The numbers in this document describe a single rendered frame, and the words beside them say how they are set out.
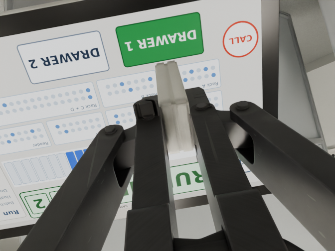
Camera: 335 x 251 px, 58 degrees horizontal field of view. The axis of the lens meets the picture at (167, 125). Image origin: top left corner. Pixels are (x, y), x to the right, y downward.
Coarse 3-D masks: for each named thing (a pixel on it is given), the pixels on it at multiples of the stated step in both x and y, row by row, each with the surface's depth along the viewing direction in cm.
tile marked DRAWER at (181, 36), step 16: (176, 16) 33; (192, 16) 33; (128, 32) 33; (144, 32) 33; (160, 32) 33; (176, 32) 33; (192, 32) 33; (128, 48) 34; (144, 48) 34; (160, 48) 34; (176, 48) 34; (192, 48) 34; (128, 64) 35; (144, 64) 35
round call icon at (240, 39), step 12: (228, 24) 33; (240, 24) 33; (252, 24) 33; (228, 36) 34; (240, 36) 34; (252, 36) 34; (228, 48) 35; (240, 48) 35; (252, 48) 35; (228, 60) 35
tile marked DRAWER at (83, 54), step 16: (80, 32) 33; (96, 32) 33; (16, 48) 33; (32, 48) 33; (48, 48) 33; (64, 48) 33; (80, 48) 34; (96, 48) 34; (32, 64) 34; (48, 64) 34; (64, 64) 34; (80, 64) 34; (96, 64) 34; (32, 80) 35; (48, 80) 35
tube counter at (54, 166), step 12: (36, 156) 40; (48, 156) 40; (60, 156) 40; (72, 156) 40; (12, 168) 40; (24, 168) 41; (36, 168) 41; (48, 168) 41; (60, 168) 41; (72, 168) 41; (12, 180) 41; (24, 180) 42; (36, 180) 42; (48, 180) 42
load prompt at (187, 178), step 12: (180, 168) 42; (192, 168) 42; (132, 180) 43; (180, 180) 43; (192, 180) 43; (24, 192) 42; (36, 192) 43; (48, 192) 43; (180, 192) 44; (24, 204) 44; (36, 204) 44; (36, 216) 45
